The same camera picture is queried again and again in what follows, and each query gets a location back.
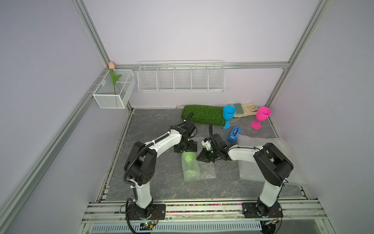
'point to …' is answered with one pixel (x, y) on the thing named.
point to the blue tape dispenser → (233, 134)
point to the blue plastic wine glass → (229, 112)
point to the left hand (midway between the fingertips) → (189, 151)
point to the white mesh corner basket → (104, 94)
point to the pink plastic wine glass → (262, 114)
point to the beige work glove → (243, 110)
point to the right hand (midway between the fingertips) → (195, 158)
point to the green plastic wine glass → (190, 165)
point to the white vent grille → (228, 226)
